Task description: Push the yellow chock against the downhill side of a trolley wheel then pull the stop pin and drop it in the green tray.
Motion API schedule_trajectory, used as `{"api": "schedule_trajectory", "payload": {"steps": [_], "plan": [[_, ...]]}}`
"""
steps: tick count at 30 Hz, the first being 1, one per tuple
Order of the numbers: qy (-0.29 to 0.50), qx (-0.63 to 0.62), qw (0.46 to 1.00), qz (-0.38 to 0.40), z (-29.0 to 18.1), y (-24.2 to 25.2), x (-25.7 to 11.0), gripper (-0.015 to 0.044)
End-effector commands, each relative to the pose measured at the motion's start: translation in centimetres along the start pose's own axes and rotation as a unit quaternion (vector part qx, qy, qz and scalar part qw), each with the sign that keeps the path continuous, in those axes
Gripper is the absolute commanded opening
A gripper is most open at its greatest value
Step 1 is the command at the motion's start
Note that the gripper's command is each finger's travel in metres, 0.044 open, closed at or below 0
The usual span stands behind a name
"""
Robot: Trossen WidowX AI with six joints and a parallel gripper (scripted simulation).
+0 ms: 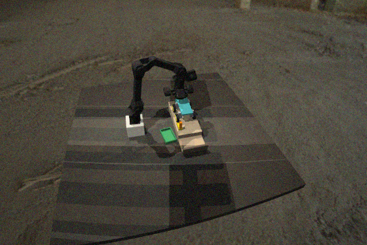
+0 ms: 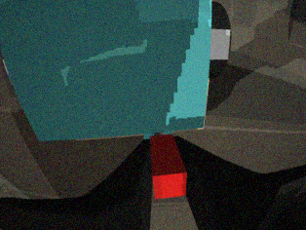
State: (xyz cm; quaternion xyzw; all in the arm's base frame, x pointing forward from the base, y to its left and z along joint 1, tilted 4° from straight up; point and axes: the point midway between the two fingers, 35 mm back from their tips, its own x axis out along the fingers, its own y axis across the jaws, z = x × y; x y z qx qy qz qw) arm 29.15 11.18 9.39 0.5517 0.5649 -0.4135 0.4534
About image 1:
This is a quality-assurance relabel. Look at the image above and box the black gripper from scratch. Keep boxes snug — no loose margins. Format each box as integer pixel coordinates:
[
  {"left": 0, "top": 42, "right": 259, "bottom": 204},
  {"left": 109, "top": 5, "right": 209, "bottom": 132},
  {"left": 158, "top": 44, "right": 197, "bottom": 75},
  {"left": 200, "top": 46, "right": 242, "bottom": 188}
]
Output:
[{"left": 163, "top": 83, "right": 193, "bottom": 98}]

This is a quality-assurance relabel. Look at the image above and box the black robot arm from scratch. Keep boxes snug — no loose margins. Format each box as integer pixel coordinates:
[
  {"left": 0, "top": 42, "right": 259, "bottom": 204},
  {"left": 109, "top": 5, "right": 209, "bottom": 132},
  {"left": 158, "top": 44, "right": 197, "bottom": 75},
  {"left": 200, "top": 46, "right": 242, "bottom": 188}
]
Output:
[{"left": 127, "top": 56, "right": 197, "bottom": 125}]

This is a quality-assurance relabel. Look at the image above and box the green tray floor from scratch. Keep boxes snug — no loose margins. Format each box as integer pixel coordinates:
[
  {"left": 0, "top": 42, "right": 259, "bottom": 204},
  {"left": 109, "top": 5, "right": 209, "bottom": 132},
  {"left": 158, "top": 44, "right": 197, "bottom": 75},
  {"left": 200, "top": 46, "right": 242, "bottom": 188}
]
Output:
[{"left": 161, "top": 130, "right": 175, "bottom": 142}]

